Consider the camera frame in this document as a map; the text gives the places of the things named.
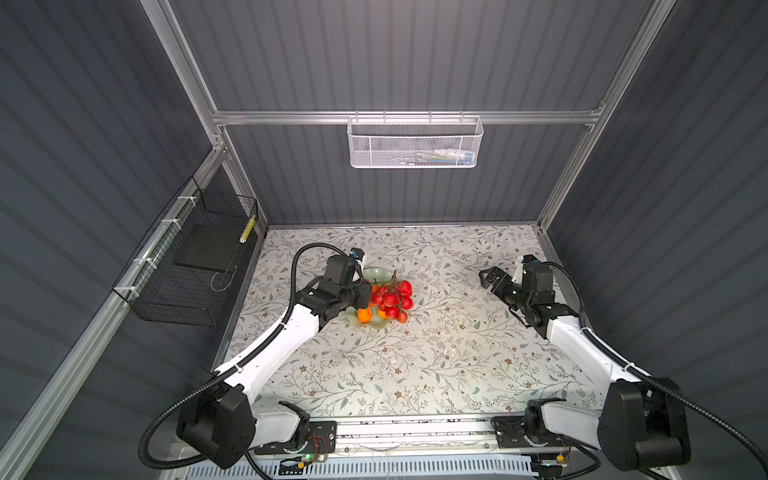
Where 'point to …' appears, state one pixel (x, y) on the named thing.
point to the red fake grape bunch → (394, 299)
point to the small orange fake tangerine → (364, 314)
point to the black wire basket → (184, 272)
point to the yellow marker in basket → (247, 229)
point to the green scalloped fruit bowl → (378, 275)
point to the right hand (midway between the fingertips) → (494, 281)
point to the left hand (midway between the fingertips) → (365, 285)
